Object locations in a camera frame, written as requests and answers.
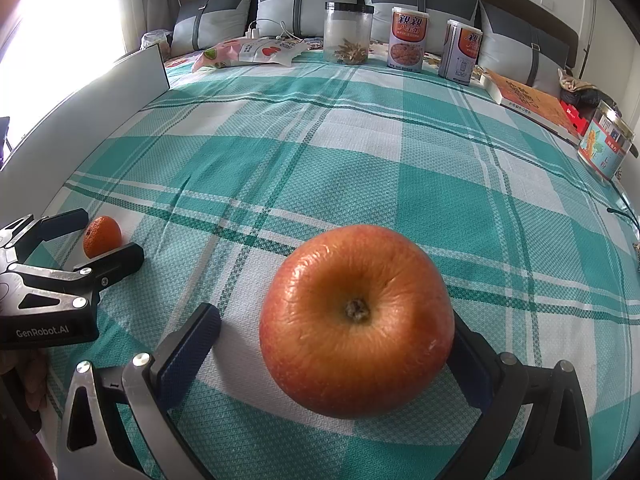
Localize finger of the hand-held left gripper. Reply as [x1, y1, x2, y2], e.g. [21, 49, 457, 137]
[0, 208, 90, 263]
[0, 242, 146, 313]

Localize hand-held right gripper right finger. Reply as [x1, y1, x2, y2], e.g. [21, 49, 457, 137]
[440, 310, 593, 480]

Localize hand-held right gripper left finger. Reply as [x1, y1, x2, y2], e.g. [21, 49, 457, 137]
[57, 302, 223, 480]

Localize small orange tangerine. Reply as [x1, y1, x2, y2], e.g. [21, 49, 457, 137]
[82, 216, 122, 259]

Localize white cardboard box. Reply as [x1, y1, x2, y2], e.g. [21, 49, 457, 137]
[0, 42, 171, 233]

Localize red apple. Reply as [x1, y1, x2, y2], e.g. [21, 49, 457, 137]
[259, 225, 457, 420]

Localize person's left hand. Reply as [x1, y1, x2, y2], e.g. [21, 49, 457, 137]
[0, 349, 49, 413]

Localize clear plastic bag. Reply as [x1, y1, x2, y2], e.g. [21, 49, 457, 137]
[141, 30, 173, 58]

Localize grey curtain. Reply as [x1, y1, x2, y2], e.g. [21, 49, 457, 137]
[117, 0, 181, 56]

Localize pink white snack bag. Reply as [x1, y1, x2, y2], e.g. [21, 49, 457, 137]
[192, 37, 310, 72]

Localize teal plaid blanket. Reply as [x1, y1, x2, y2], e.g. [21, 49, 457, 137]
[0, 57, 640, 480]

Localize teal label tin can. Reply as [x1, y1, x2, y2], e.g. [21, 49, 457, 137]
[577, 100, 636, 181]

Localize small red box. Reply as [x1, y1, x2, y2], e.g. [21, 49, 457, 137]
[560, 102, 592, 137]

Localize orange book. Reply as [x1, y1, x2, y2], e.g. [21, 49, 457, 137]
[480, 69, 583, 143]

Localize brown handbag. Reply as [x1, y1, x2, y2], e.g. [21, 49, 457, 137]
[557, 67, 598, 111]

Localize silver orange food can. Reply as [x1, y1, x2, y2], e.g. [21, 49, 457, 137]
[438, 19, 483, 85]

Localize clear jar with black lid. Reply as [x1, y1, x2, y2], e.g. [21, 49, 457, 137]
[323, 1, 375, 66]

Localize orange label food can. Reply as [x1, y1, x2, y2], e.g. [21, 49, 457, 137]
[387, 6, 430, 72]

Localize white door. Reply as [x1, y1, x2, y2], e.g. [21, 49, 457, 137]
[582, 0, 636, 91]

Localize black cord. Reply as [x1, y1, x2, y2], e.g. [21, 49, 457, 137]
[606, 206, 640, 228]

